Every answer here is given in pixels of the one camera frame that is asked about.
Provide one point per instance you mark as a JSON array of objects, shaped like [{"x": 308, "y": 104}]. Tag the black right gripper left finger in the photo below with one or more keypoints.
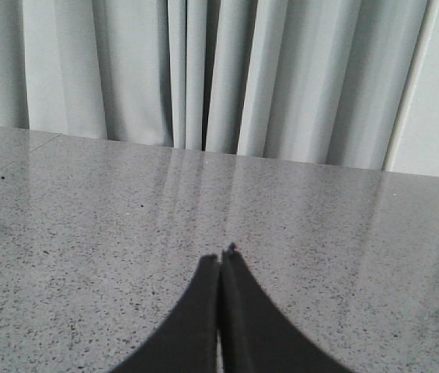
[{"x": 186, "y": 341}]

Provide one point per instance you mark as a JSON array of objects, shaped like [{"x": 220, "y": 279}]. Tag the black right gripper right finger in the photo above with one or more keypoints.
[{"x": 255, "y": 335}]

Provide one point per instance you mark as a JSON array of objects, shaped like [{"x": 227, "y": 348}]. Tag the light grey curtain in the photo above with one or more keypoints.
[{"x": 348, "y": 83}]

